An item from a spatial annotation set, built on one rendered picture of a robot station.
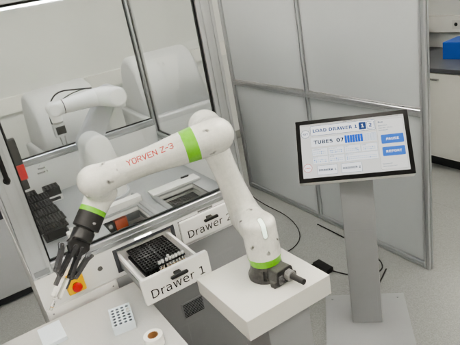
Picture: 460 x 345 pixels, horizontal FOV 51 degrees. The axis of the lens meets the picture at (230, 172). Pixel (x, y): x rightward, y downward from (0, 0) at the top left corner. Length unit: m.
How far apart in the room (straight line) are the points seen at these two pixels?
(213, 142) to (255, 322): 0.62
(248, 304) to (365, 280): 1.07
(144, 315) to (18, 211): 0.62
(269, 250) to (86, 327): 0.78
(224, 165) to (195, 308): 0.89
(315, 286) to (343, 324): 1.06
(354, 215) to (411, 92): 0.82
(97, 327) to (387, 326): 1.56
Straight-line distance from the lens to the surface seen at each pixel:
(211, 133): 1.59
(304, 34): 3.47
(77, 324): 2.08
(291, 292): 1.79
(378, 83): 3.06
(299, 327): 2.00
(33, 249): 2.04
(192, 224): 2.23
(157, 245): 2.13
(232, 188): 1.85
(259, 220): 1.76
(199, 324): 2.52
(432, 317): 2.99
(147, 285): 1.89
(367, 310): 2.82
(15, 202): 1.97
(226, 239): 2.38
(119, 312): 1.99
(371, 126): 2.36
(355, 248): 2.59
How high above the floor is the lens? 1.92
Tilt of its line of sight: 22 degrees down
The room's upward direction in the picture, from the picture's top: 11 degrees counter-clockwise
